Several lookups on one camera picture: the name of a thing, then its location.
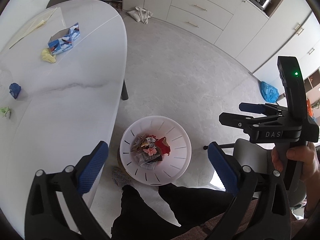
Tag green crumpled paper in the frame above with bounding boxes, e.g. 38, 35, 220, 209
0, 106, 12, 119

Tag clear plastic tray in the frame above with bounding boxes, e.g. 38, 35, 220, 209
136, 156, 157, 171

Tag white plastic waste basket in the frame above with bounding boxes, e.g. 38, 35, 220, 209
119, 115, 193, 186

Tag red torn wrapper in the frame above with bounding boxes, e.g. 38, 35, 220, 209
155, 137, 172, 156

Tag person's grey shoe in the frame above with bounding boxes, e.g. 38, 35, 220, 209
111, 167, 132, 187

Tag open paper notebook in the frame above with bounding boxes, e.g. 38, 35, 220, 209
8, 7, 59, 49

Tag person's right forearm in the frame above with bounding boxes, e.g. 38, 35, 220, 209
302, 177, 320, 221

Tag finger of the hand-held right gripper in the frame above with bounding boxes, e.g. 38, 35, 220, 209
238, 102, 288, 117
218, 113, 286, 131

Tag dark table leg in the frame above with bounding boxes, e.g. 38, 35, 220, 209
120, 79, 129, 101

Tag beige drawer cabinet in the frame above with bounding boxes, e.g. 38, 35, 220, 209
166, 0, 248, 47

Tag blue printed paper box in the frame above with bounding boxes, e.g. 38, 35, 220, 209
48, 22, 81, 56

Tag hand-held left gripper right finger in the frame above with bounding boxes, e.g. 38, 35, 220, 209
206, 142, 292, 240

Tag blue crumpled paper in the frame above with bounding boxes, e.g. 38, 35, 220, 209
9, 82, 22, 99

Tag beige cupboard with doors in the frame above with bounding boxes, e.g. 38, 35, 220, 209
214, 0, 320, 73

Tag blue plastic bag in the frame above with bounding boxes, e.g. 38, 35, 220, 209
260, 80, 279, 103

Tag beige tote bag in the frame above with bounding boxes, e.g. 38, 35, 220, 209
127, 6, 154, 25

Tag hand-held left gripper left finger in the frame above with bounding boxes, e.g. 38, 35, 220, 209
24, 141, 111, 240

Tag person's black trouser legs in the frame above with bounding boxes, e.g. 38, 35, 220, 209
109, 182, 241, 240

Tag person's right hand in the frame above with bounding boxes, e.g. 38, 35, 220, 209
271, 141, 320, 183

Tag yellow crumpled paper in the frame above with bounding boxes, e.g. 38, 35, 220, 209
41, 48, 57, 64

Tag person's mauve shirt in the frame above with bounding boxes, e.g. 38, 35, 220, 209
160, 197, 312, 240

